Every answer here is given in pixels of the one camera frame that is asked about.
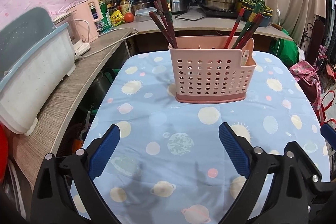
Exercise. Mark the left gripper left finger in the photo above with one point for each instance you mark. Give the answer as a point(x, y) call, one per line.
point(101, 149)

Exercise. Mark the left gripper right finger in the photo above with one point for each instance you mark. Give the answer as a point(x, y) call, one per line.
point(238, 149)

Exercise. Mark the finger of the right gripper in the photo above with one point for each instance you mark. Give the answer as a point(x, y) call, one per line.
point(328, 133)

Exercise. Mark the white ceramic soup spoon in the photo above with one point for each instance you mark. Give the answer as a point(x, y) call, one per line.
point(244, 58)

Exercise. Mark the bright red chopstick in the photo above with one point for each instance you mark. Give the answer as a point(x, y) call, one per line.
point(234, 28)

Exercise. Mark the dark maroon chopstick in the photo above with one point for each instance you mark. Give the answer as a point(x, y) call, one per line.
point(255, 24)

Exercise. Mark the green chopstick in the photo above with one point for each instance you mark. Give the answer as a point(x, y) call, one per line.
point(169, 9)
point(256, 9)

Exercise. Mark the dark red chopstick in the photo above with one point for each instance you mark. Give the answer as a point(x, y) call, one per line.
point(169, 25)
point(161, 27)
point(160, 12)

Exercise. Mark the pink floral bag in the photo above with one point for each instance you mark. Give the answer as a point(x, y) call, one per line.
point(308, 80)

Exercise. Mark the wooden counter shelf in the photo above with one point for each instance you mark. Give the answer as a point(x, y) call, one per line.
point(55, 115)

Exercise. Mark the blue planet pattern tablecloth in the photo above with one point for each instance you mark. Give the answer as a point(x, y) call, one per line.
point(169, 165)

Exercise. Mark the pink perforated utensil caddy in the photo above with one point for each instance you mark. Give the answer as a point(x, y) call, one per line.
point(205, 72)

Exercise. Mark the green bag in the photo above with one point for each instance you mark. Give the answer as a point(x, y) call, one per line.
point(285, 50)

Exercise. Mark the white dish rack blue lid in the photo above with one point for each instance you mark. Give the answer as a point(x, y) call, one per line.
point(35, 57)

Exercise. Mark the pink electric kettle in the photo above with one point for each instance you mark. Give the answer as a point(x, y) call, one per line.
point(86, 14)

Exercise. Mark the green tin can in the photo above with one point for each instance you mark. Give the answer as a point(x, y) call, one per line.
point(106, 24)

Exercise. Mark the yellow snack packet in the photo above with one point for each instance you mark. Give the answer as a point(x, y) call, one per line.
point(116, 18)

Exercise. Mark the black induction cooktop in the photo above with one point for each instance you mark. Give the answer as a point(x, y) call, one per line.
point(219, 14)

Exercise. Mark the red tomato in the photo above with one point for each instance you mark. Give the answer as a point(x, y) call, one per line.
point(128, 17)

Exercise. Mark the clear food container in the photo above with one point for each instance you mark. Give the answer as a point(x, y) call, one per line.
point(143, 14)

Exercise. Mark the blue basin with vegetables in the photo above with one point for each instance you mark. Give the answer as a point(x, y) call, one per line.
point(265, 11)

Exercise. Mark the yellow oil bottle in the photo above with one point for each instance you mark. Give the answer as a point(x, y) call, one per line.
point(125, 7)

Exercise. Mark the small steel pot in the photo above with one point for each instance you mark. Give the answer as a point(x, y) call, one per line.
point(140, 4)

